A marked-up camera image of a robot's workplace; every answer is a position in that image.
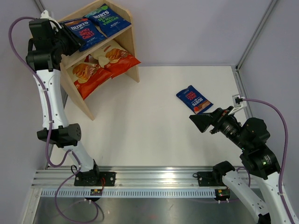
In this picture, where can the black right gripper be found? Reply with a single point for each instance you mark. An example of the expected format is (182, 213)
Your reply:
(203, 121)

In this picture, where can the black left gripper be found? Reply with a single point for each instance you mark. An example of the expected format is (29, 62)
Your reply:
(74, 42)

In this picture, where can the Burts spicy sweet chilli bag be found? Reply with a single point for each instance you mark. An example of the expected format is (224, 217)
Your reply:
(87, 31)

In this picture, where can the Burts sea salt vinegar bag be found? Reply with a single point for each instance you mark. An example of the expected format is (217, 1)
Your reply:
(107, 20)

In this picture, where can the cassava chips bag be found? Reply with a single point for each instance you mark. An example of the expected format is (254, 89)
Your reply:
(114, 58)
(87, 75)

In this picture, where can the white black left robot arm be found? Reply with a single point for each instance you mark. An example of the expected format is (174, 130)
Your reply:
(45, 49)

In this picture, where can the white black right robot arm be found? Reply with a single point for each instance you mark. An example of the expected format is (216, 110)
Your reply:
(260, 162)

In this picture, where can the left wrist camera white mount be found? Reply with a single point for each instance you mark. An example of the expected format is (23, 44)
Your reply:
(47, 16)

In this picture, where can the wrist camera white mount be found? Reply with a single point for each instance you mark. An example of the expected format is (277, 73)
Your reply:
(238, 104)
(47, 16)

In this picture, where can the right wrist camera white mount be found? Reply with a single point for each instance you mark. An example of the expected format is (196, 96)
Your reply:
(238, 104)

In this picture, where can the grey aluminium frame post left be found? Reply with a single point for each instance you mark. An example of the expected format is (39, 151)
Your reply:
(40, 5)

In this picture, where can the grey aluminium frame post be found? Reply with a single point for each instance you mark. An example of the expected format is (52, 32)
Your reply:
(261, 25)
(40, 5)

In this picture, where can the grey aluminium frame post right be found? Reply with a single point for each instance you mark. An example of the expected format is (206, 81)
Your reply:
(261, 25)

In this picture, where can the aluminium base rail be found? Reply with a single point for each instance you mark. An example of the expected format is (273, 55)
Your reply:
(129, 177)

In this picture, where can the white slotted cable duct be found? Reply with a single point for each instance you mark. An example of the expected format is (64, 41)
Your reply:
(131, 193)

